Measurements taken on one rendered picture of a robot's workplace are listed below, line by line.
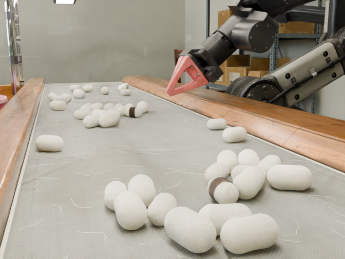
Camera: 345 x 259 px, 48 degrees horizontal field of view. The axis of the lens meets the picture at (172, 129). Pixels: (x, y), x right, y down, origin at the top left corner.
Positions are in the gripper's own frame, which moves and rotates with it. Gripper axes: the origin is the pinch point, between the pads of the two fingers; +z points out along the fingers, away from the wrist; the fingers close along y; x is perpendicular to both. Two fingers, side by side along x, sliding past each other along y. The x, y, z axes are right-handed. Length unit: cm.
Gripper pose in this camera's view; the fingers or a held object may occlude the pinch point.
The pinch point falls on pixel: (171, 91)
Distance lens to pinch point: 76.0
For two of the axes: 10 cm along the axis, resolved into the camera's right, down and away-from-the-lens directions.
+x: 6.2, 7.1, 3.3
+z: -7.3, 6.8, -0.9
